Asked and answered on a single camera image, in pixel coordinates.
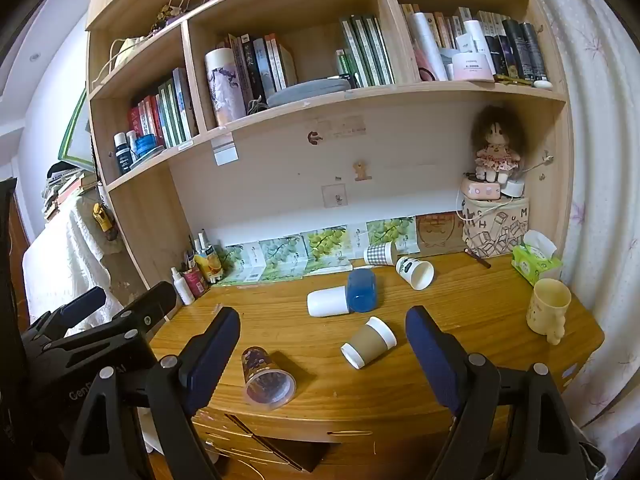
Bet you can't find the row of mixed books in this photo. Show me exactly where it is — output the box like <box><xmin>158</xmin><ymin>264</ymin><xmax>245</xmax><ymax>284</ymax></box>
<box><xmin>400</xmin><ymin>4</ymin><xmax>548</xmax><ymax>83</ymax></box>

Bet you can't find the black bottle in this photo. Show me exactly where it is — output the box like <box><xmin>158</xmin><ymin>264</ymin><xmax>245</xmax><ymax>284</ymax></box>
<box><xmin>113</xmin><ymin>132</ymin><xmax>133</xmax><ymax>173</ymax></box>

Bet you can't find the beige cloth bag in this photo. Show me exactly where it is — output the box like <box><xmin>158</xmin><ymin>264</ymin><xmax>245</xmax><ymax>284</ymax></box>
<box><xmin>107</xmin><ymin>36</ymin><xmax>148</xmax><ymax>73</ymax></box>

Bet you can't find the row of dark books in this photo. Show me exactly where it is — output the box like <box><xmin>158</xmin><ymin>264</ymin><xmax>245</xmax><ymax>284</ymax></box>
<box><xmin>229</xmin><ymin>33</ymin><xmax>298</xmax><ymax>103</ymax></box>

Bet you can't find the white floral curtain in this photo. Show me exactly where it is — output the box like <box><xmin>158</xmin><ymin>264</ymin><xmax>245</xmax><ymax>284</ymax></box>
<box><xmin>517</xmin><ymin>0</ymin><xmax>640</xmax><ymax>461</ymax></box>

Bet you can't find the green tissue pack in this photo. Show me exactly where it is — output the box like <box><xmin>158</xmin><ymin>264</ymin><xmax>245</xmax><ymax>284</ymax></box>
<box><xmin>510</xmin><ymin>230</ymin><xmax>563</xmax><ymax>286</ymax></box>

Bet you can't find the curly-haired doll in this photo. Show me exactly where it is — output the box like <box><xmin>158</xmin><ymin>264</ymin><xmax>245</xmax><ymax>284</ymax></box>
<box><xmin>470</xmin><ymin>105</ymin><xmax>528</xmax><ymax>183</ymax></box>

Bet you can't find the woven ornament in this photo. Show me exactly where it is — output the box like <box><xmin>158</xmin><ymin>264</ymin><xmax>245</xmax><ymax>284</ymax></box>
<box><xmin>150</xmin><ymin>0</ymin><xmax>193</xmax><ymax>33</ymax></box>

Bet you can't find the white floral tube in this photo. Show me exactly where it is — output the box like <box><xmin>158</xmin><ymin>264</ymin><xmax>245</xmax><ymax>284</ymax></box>
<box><xmin>205</xmin><ymin>48</ymin><xmax>247</xmax><ymax>128</ymax></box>

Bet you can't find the printed storage box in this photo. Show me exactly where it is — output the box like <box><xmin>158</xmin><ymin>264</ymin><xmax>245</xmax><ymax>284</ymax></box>
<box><xmin>461</xmin><ymin>196</ymin><xmax>531</xmax><ymax>261</ymax></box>

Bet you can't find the brown paper cup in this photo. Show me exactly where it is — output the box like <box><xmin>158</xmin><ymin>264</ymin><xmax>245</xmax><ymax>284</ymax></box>
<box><xmin>341</xmin><ymin>316</ymin><xmax>397</xmax><ymax>370</ymax></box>

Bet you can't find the wooden bookshelf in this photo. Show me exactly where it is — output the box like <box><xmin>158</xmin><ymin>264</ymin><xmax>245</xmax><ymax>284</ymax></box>
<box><xmin>85</xmin><ymin>0</ymin><xmax>573</xmax><ymax>291</ymax></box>

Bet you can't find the stack of papers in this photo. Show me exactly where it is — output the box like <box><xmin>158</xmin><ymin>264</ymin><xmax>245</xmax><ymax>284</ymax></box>
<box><xmin>42</xmin><ymin>162</ymin><xmax>98</xmax><ymax>221</ymax></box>

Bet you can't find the plain white cup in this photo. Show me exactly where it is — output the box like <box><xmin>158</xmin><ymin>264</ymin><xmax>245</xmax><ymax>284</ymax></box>
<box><xmin>306</xmin><ymin>285</ymin><xmax>353</xmax><ymax>317</ymax></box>

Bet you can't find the white paper cup green logo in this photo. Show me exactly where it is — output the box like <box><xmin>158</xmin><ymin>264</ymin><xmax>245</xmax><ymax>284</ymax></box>
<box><xmin>396</xmin><ymin>256</ymin><xmax>435</xmax><ymax>291</ymax></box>

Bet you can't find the checked paper cup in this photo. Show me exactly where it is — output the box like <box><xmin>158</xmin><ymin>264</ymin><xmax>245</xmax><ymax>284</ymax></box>
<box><xmin>362</xmin><ymin>241</ymin><xmax>398</xmax><ymax>267</ymax></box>

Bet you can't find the grey white label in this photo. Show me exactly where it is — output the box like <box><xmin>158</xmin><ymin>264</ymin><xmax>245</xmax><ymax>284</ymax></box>
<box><xmin>211</xmin><ymin>132</ymin><xmax>238</xmax><ymax>166</ymax></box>

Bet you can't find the square clear sticker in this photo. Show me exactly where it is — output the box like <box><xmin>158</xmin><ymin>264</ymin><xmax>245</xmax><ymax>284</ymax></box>
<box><xmin>321</xmin><ymin>183</ymin><xmax>349</xmax><ymax>208</ymax></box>

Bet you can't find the white spray bottle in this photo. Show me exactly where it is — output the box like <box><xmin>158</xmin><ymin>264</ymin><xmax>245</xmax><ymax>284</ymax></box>
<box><xmin>171</xmin><ymin>266</ymin><xmax>196</xmax><ymax>306</ymax></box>

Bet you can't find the clear purple plastic cup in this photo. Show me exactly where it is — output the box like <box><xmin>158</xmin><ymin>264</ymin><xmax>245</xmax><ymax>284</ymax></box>
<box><xmin>241</xmin><ymin>345</ymin><xmax>297</xmax><ymax>406</ymax></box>

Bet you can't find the row of red and green books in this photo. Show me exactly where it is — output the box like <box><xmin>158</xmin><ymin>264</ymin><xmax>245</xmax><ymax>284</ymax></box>
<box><xmin>127</xmin><ymin>67</ymin><xmax>197</xmax><ymax>148</ymax></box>

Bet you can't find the white lace cloth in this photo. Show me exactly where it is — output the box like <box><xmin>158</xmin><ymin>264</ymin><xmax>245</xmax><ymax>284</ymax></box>
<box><xmin>22</xmin><ymin>200</ymin><xmax>126</xmax><ymax>331</ymax></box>

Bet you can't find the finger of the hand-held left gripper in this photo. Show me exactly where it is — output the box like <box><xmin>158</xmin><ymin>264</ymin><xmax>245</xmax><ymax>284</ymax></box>
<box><xmin>22</xmin><ymin>286</ymin><xmax>108</xmax><ymax>346</ymax></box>
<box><xmin>42</xmin><ymin>281</ymin><xmax>178</xmax><ymax>361</ymax></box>

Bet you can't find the pale yellow mug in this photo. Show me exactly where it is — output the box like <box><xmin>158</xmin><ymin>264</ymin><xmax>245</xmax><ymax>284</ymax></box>
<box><xmin>526</xmin><ymin>278</ymin><xmax>572</xmax><ymax>346</ymax></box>

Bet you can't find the blue translucent cup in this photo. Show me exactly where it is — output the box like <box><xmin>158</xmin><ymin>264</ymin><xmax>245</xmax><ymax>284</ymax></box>
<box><xmin>346</xmin><ymin>267</ymin><xmax>378</xmax><ymax>313</ymax></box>

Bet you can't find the row of grape print cards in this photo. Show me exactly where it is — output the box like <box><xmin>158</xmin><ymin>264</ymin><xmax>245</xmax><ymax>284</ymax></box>
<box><xmin>220</xmin><ymin>216</ymin><xmax>418</xmax><ymax>286</ymax></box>

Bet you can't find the yellow toy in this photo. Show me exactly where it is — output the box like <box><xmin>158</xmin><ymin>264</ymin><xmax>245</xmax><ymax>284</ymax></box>
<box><xmin>92</xmin><ymin>202</ymin><xmax>115</xmax><ymax>233</ymax></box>

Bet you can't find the small pink box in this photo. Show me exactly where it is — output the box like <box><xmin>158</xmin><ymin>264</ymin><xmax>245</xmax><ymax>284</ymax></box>
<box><xmin>462</xmin><ymin>177</ymin><xmax>502</xmax><ymax>201</ymax></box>

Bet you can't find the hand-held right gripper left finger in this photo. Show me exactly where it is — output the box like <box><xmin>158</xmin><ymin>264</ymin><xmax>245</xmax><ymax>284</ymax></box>
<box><xmin>64</xmin><ymin>306</ymin><xmax>242</xmax><ymax>480</ymax></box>

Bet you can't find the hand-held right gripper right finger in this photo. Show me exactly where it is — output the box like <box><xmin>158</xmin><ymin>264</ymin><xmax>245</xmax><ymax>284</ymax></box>
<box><xmin>405</xmin><ymin>305</ymin><xmax>588</xmax><ymax>480</ymax></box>

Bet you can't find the blue jar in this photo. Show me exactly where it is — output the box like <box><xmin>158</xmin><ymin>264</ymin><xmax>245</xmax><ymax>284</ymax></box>
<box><xmin>134</xmin><ymin>134</ymin><xmax>163</xmax><ymax>161</ymax></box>

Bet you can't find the green framed picture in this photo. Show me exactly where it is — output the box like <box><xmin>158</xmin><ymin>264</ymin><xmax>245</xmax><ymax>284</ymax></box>
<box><xmin>57</xmin><ymin>87</ymin><xmax>96</xmax><ymax>171</ymax></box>

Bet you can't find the brown cartoon card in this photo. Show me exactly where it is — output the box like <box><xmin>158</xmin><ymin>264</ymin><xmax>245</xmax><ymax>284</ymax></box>
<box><xmin>416</xmin><ymin>212</ymin><xmax>466</xmax><ymax>257</ymax></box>

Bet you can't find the wooden desk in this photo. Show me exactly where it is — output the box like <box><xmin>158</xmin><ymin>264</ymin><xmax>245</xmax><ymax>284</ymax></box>
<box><xmin>150</xmin><ymin>251</ymin><xmax>606</xmax><ymax>480</ymax></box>

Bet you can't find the grey case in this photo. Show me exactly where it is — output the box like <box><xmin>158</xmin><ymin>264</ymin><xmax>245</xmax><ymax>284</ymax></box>
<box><xmin>266</xmin><ymin>77</ymin><xmax>349</xmax><ymax>108</ymax></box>

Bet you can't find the yellow bottle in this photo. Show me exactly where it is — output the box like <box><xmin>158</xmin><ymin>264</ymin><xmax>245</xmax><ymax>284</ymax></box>
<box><xmin>195</xmin><ymin>244</ymin><xmax>224</xmax><ymax>283</ymax></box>

